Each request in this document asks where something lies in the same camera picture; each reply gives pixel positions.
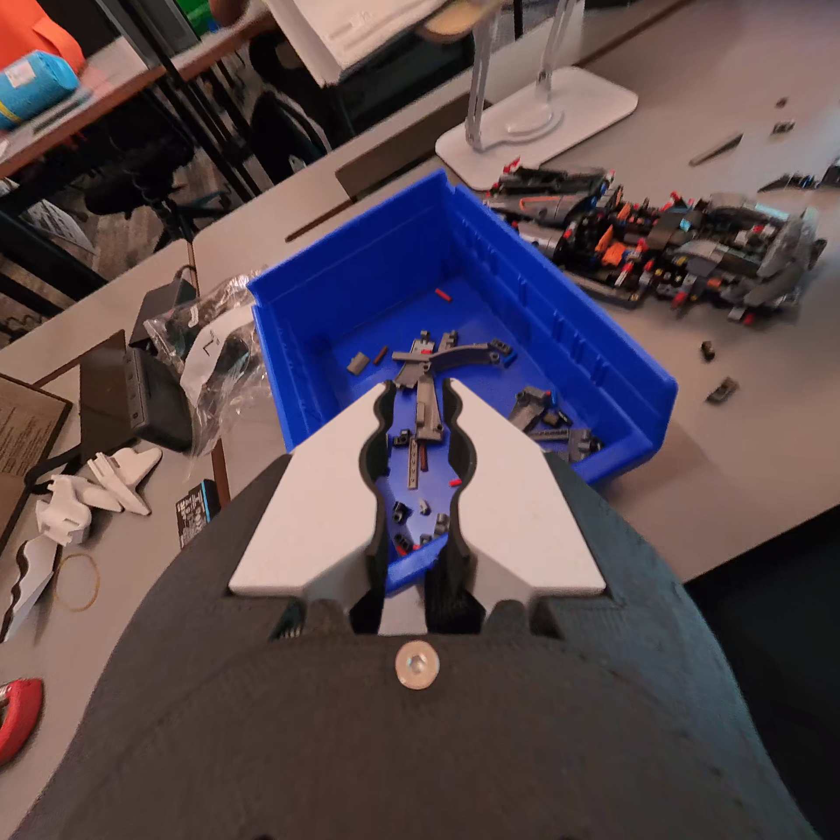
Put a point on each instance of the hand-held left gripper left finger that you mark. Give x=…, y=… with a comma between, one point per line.
x=315, y=499

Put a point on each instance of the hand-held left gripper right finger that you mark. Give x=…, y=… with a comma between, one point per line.
x=518, y=512

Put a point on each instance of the pile of lego pieces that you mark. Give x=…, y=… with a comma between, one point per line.
x=426, y=394

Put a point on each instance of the blue plastic bin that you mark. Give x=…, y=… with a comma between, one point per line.
x=394, y=262

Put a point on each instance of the small dark grey lego piece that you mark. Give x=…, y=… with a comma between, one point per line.
x=722, y=390
x=782, y=126

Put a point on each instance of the partly built lego car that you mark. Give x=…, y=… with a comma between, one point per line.
x=709, y=249

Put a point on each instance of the long dark lego piece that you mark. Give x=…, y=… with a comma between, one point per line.
x=715, y=149

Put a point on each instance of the small black printed package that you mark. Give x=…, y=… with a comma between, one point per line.
x=193, y=512

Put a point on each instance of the clear plastic bag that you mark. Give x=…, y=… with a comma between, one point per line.
x=216, y=367

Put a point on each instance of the black electronic box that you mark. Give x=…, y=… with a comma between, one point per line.
x=154, y=403

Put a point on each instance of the white printed plastic part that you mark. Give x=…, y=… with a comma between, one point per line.
x=124, y=469
x=65, y=508
x=29, y=574

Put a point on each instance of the tan rubber band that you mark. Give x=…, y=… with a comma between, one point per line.
x=99, y=581

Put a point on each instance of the black power adapter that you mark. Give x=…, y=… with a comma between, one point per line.
x=161, y=305

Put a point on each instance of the brown cardboard sheet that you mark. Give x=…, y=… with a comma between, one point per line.
x=26, y=426

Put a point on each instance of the red plastic tool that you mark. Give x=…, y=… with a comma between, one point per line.
x=23, y=715

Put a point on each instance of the black backpack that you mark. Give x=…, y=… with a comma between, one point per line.
x=289, y=131

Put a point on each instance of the black office chair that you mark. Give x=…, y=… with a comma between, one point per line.
x=144, y=170

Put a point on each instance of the white paper sheet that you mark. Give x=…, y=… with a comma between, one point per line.
x=59, y=223

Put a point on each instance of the white instruction booklet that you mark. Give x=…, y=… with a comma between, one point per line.
x=341, y=33

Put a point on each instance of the wooden desk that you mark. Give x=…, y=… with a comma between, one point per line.
x=131, y=62

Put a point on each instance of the blue towel roll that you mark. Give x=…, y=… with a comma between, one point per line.
x=33, y=85

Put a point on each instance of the orange cloth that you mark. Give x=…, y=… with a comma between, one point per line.
x=26, y=26

